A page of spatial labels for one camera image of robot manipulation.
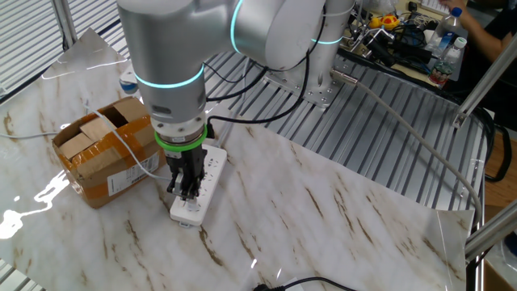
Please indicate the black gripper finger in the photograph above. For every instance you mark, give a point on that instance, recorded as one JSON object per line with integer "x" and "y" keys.
{"x": 193, "y": 186}
{"x": 175, "y": 185}

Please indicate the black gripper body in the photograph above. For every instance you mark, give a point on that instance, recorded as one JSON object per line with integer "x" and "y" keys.
{"x": 186, "y": 159}

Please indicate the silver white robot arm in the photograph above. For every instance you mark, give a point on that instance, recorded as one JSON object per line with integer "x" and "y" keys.
{"x": 173, "y": 60}

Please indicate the seated person's forearm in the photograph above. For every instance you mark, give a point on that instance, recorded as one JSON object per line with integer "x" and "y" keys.
{"x": 480, "y": 34}

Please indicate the white four-socket power strip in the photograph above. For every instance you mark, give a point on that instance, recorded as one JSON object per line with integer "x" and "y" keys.
{"x": 208, "y": 182}

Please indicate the seated person's hand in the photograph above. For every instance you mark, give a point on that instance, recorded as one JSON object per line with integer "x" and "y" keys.
{"x": 453, "y": 3}

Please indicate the cardboard box with orange tape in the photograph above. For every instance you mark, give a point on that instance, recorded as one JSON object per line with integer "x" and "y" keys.
{"x": 101, "y": 186}

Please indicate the marble pattern table mat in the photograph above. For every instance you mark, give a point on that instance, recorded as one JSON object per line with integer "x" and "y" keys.
{"x": 303, "y": 226}

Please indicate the clear bottle white cap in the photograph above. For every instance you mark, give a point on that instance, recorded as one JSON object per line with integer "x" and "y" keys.
{"x": 446, "y": 64}

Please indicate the clear bottle blue cap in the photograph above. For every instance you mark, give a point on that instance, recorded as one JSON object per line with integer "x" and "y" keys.
{"x": 444, "y": 28}

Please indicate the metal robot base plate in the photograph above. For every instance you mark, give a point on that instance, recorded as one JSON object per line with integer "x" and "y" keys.
{"x": 319, "y": 97}

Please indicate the aluminium frame post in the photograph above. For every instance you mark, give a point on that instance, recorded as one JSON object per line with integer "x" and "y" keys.
{"x": 484, "y": 83}
{"x": 64, "y": 22}
{"x": 490, "y": 230}

